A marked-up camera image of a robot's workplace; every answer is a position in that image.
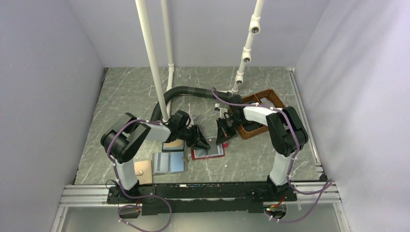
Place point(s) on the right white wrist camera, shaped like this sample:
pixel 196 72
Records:
pixel 219 109

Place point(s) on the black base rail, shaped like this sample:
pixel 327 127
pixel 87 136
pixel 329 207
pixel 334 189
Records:
pixel 202 197

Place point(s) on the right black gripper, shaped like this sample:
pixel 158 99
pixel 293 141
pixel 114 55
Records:
pixel 221 135

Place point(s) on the red leather card holder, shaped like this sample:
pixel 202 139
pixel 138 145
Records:
pixel 215 151

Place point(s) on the white front pole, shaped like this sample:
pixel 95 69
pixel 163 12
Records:
pixel 151 54

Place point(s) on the white pole with fittings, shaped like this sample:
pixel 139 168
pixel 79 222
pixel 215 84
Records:
pixel 254 29

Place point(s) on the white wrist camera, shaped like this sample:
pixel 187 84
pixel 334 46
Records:
pixel 193 117
pixel 219 109

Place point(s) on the blue card holder orange card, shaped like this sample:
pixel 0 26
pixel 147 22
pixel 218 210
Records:
pixel 174 146

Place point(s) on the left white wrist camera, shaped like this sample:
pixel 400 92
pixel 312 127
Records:
pixel 193 117

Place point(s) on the brown wicker divided basket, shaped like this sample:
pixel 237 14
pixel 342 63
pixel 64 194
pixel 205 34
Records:
pixel 267 97

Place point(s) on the beige snap card holder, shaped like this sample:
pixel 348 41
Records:
pixel 143 172

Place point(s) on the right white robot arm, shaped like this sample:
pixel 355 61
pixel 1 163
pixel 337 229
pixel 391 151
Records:
pixel 287 133

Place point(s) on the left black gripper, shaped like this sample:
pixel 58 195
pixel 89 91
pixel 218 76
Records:
pixel 197 140

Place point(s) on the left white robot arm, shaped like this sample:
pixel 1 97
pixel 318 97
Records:
pixel 123 140

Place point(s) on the white rear pole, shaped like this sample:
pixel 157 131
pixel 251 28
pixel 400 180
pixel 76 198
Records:
pixel 167 33

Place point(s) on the open blue grey card holder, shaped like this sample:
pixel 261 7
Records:
pixel 168 163

